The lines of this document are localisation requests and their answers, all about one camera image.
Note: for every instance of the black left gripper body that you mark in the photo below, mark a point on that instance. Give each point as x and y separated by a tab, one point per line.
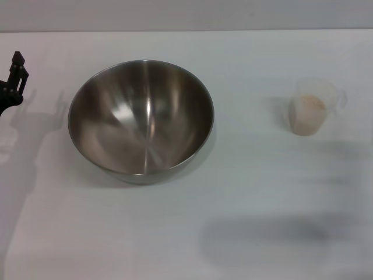
7	97

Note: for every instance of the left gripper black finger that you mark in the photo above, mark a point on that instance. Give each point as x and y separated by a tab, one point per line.
18	73

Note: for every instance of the stainless steel mixing bowl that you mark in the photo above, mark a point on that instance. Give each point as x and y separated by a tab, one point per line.
140	122

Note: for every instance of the clear plastic measuring cup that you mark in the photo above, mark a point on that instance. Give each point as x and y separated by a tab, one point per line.
309	87

